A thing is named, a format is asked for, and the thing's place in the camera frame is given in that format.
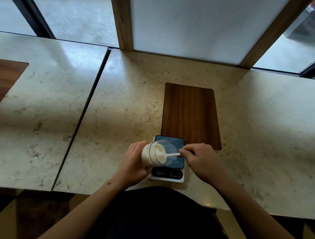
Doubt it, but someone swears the person's left hand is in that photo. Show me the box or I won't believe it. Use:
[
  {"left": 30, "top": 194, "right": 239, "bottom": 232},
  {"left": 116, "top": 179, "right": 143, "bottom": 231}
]
[{"left": 115, "top": 141, "right": 154, "bottom": 189}]

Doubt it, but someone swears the person's right hand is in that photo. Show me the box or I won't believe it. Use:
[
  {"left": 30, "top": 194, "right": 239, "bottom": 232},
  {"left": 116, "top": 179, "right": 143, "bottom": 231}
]
[{"left": 179, "top": 143, "right": 225, "bottom": 187}]

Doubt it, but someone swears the clear plastic cup with cream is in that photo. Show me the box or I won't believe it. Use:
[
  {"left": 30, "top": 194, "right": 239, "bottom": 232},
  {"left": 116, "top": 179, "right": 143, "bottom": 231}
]
[{"left": 141, "top": 139, "right": 177, "bottom": 167}]

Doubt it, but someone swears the person's right forearm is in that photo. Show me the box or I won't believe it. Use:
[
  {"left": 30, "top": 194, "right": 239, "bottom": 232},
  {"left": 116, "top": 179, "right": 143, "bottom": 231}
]
[{"left": 211, "top": 170, "right": 296, "bottom": 239}]

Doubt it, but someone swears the person's left forearm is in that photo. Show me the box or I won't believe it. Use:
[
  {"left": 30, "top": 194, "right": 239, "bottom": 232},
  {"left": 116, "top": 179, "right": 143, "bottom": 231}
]
[{"left": 37, "top": 176, "right": 128, "bottom": 239}]

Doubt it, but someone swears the white digital kitchen scale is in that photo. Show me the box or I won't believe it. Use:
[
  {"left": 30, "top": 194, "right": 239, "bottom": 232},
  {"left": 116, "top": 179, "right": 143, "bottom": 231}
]
[{"left": 149, "top": 135, "right": 185, "bottom": 183}]

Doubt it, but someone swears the brown wooden board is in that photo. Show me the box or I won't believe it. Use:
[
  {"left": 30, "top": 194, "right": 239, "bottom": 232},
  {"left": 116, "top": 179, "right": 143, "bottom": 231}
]
[{"left": 161, "top": 83, "right": 222, "bottom": 151}]

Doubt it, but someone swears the person's black clothing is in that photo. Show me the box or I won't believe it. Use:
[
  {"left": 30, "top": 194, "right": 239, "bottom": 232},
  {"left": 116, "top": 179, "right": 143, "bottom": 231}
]
[{"left": 86, "top": 186, "right": 228, "bottom": 239}]

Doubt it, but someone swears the brown wooden inlay panel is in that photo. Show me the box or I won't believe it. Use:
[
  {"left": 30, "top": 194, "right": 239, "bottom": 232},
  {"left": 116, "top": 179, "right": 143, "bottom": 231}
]
[{"left": 0, "top": 59, "right": 29, "bottom": 102}]

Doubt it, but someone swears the white wall panel wooden frame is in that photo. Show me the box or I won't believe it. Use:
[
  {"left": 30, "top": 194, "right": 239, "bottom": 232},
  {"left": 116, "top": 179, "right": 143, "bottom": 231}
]
[{"left": 111, "top": 0, "right": 313, "bottom": 69}]

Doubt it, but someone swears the black window frame bar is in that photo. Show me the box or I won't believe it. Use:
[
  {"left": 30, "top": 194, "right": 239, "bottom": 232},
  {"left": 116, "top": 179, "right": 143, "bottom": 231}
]
[{"left": 12, "top": 0, "right": 56, "bottom": 39}]

